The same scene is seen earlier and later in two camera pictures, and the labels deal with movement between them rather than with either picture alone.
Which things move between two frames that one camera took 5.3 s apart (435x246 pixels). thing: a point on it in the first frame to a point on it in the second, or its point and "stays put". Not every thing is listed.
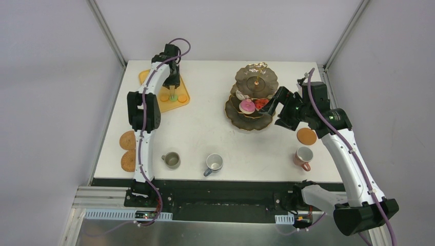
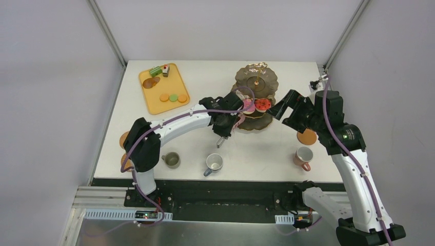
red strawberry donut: x=260 y=103 stays put
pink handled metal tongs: x=172 y=88 to x=242 y=118
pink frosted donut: x=247 y=106 stays put
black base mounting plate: x=221 y=200 stays put
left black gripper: x=172 y=83 to x=234 y=103
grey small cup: x=172 y=160 stays put
